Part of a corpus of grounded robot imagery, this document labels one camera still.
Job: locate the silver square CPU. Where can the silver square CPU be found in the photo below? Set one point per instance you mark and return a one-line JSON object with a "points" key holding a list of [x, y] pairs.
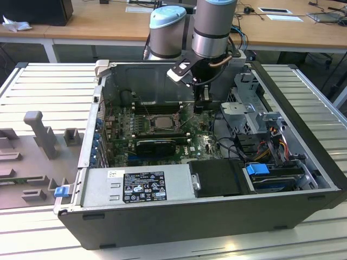
{"points": [[164, 122]]}

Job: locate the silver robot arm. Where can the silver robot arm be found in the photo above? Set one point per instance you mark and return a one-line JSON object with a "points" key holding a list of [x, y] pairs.
{"points": [[208, 27]]}

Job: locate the black RAM slot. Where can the black RAM slot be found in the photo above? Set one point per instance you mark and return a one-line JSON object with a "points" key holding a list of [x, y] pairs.
{"points": [[162, 138], [160, 133], [168, 104], [160, 109]]}

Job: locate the CPU socket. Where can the CPU socket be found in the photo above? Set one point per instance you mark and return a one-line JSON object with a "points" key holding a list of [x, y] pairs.
{"points": [[149, 127]]}

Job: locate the blue slot retainer clip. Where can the blue slot retainer clip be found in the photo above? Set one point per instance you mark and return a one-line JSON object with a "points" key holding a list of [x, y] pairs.
{"points": [[93, 160], [99, 123], [94, 149], [96, 136]]}

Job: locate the metal drive cage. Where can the metal drive cage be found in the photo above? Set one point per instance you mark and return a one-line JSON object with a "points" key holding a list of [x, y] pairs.
{"points": [[244, 116]]}

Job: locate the green motherboard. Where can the green motherboard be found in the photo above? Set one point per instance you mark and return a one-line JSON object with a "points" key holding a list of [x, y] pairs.
{"points": [[200, 146]]}

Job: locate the black cylindrical capacitor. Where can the black cylindrical capacitor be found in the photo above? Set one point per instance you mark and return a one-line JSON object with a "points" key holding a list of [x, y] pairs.
{"points": [[125, 97]]}

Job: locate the black graphics card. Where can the black graphics card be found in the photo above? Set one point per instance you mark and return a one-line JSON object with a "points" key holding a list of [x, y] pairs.
{"points": [[155, 147]]}

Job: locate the grey desk plate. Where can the grey desk plate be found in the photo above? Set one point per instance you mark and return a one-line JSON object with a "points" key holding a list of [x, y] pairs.
{"points": [[138, 9]]}

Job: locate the white paper sheet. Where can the white paper sheet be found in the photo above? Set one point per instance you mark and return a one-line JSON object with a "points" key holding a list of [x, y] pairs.
{"points": [[284, 18]]}

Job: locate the black plastic shroud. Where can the black plastic shroud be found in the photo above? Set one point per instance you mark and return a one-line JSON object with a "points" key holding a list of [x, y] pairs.
{"points": [[217, 177]]}

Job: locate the hard disk in blue carrier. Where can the hard disk in blue carrier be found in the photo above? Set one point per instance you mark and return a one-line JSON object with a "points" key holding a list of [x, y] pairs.
{"points": [[257, 169]]}

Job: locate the wooden desk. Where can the wooden desk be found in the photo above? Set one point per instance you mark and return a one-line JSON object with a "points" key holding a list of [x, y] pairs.
{"points": [[95, 24]]}

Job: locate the grey tablet device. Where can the grey tablet device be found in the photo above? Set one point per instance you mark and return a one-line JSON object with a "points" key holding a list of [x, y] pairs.
{"points": [[325, 16]]}

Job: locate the black open PC case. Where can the black open PC case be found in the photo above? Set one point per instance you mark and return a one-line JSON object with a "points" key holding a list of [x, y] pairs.
{"points": [[162, 224]]}

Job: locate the grey power supply unit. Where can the grey power supply unit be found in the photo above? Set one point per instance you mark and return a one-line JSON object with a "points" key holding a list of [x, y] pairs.
{"points": [[97, 189]]}

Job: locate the black box on desk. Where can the black box on desk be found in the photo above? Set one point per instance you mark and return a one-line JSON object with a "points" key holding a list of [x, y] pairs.
{"points": [[35, 10]]}

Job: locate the blue case latch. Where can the blue case latch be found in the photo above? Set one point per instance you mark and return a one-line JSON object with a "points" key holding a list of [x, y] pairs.
{"points": [[61, 191]]}

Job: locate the grey parts rack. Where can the grey parts rack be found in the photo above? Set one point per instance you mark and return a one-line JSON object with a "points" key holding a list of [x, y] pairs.
{"points": [[35, 168]]}

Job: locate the crumpled white paper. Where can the crumpled white paper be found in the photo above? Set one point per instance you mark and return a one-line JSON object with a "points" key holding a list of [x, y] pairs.
{"points": [[16, 25]]}

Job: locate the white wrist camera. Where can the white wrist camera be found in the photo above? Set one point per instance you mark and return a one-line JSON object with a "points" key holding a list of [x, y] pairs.
{"points": [[177, 73]]}

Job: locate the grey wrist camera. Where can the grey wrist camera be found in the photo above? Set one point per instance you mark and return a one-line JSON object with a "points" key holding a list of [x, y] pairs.
{"points": [[238, 59]]}

